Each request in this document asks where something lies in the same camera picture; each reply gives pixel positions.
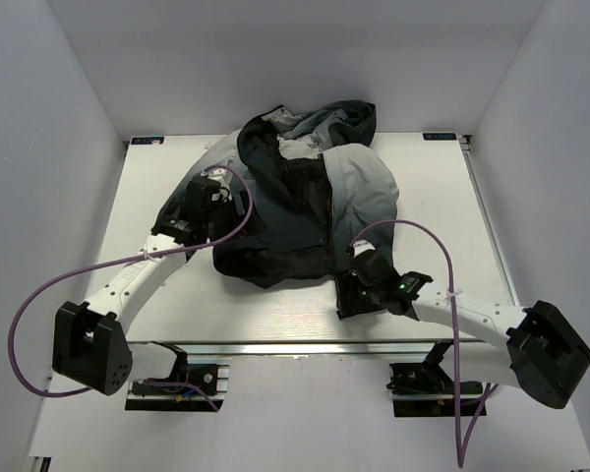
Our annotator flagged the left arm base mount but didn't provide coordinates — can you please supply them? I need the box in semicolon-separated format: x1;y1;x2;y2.
125;342;230;412

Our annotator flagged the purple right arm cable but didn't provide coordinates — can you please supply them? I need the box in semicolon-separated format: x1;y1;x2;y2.
349;219;498;468

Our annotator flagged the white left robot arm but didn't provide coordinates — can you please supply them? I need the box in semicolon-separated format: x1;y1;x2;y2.
52;167;233;395

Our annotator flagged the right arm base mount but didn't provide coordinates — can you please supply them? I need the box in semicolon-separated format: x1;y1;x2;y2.
383;338;488;418

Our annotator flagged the blue right corner label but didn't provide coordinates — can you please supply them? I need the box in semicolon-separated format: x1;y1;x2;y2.
422;132;457;141

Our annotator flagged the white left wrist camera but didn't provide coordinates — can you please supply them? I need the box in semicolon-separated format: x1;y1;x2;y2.
202;167;233;202

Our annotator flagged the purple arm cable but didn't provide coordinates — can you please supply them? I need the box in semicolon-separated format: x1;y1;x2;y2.
8;164;255;398
349;219;498;468

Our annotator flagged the blue corner label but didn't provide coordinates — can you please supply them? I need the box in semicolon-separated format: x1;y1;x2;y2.
130;136;164;146
422;132;457;141

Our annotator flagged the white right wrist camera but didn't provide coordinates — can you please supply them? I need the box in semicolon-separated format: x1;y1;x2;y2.
351;239;376;258

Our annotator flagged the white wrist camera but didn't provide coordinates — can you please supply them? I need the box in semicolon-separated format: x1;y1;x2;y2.
202;167;233;202
351;239;376;258

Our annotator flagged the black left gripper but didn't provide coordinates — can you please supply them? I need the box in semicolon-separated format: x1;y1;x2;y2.
204;190;266;244

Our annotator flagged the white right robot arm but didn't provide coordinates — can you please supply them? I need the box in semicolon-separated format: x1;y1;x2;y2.
349;241;590;409

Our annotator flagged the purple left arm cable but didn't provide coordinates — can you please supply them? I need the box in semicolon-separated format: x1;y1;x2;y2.
8;164;255;398

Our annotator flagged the grey black gradient jacket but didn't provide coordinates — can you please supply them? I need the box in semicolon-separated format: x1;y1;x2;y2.
154;100;399;318

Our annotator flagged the blue left corner label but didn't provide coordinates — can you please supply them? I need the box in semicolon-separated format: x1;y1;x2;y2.
130;136;164;146

